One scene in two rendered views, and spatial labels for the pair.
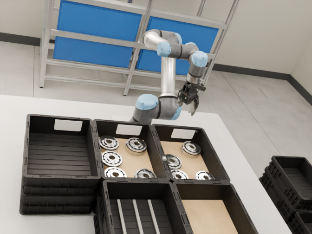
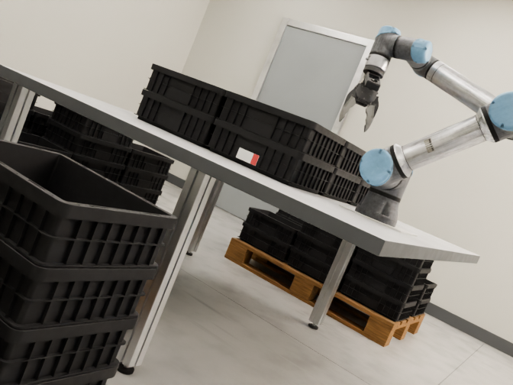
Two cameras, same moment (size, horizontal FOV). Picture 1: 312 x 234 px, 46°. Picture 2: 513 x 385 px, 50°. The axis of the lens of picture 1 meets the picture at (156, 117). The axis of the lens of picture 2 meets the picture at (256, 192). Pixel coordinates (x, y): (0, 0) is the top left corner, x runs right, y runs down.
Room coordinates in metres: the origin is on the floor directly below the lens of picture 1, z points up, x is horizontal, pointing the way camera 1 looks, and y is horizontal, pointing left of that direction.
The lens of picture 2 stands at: (3.11, -1.38, 0.79)
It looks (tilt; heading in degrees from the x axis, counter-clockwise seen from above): 5 degrees down; 145
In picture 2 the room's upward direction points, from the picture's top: 22 degrees clockwise
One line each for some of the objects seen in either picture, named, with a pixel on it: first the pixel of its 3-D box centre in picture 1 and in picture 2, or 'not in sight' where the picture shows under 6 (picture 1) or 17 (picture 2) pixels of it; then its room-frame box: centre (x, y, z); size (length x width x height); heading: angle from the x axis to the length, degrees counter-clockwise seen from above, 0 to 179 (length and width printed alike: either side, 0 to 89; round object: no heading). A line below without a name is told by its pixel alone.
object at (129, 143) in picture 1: (136, 144); not in sight; (1.43, 0.05, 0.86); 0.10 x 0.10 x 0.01
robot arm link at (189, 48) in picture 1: (189, 53); (414, 51); (1.75, -0.06, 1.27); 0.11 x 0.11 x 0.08; 24
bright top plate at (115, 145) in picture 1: (108, 142); not in sight; (1.38, 0.18, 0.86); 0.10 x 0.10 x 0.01
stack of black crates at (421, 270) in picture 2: not in sight; (388, 272); (0.93, 1.28, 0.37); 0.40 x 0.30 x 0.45; 25
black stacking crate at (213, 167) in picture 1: (185, 160); (280, 131); (1.43, -0.21, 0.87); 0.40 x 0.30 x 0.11; 24
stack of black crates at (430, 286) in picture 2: not in sight; (398, 286); (0.76, 1.64, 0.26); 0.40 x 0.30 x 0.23; 25
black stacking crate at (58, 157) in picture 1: (60, 154); not in sight; (1.18, 0.34, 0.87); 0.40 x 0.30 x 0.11; 24
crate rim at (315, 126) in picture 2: (188, 152); (285, 118); (1.43, -0.21, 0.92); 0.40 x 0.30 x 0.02; 24
